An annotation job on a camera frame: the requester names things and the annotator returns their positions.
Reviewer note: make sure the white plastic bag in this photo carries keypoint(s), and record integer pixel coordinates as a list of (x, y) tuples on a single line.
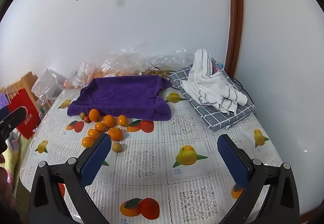
[(48, 82)]

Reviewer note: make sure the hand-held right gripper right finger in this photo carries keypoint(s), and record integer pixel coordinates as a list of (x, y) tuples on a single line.
[(232, 163)]

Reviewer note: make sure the pink packet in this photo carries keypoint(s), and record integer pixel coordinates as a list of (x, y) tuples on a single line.
[(216, 66)]

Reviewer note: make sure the red paper bag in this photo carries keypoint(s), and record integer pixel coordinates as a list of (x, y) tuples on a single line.
[(24, 115)]

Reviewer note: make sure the pile of brown longans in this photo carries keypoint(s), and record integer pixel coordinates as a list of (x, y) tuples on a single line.
[(157, 72)]

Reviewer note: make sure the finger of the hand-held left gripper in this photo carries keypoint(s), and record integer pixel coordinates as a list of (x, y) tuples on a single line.
[(15, 114)]

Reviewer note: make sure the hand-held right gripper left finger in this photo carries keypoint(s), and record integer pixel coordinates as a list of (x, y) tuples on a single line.
[(96, 160)]

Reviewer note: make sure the orange mandarin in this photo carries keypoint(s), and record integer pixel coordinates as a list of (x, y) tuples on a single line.
[(122, 120), (99, 126), (109, 120), (87, 142), (94, 114), (115, 134), (93, 134)]

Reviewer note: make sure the white striped towel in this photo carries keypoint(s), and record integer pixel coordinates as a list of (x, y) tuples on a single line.
[(207, 82)]

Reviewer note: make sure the white-capped plastic bottle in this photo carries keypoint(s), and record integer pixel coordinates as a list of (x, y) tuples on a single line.
[(44, 103)]

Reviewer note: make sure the pile of bagged kumquats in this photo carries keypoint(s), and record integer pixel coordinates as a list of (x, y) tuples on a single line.
[(119, 73)]

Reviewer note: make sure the fruit-printed plastic tablecloth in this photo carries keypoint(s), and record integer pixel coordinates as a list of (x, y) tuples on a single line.
[(157, 163)]

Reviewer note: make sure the wooden chair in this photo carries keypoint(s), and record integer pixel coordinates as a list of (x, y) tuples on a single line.
[(27, 79)]

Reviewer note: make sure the brown wooden door frame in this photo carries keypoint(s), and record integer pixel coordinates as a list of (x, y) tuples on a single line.
[(235, 11)]

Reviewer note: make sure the small green jujube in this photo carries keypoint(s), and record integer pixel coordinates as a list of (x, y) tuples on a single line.
[(82, 115), (117, 147)]

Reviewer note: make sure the grey checked cloth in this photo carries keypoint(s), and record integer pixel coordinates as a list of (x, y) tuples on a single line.
[(217, 120)]

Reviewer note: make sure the person's left hand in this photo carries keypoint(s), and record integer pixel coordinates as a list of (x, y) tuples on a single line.
[(5, 183)]

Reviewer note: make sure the purple bag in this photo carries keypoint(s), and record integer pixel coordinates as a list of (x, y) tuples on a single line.
[(5, 100)]

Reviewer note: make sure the small red cherry tomato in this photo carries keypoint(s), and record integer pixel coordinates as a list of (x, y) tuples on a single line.
[(86, 119)]

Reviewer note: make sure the large clear plastic bag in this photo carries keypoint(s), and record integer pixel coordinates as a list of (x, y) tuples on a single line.
[(164, 59)]

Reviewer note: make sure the yellow-green bedding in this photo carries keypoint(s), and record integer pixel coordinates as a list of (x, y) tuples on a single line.
[(11, 155)]

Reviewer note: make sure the purple towel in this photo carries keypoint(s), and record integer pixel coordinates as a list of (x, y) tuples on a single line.
[(121, 92)]

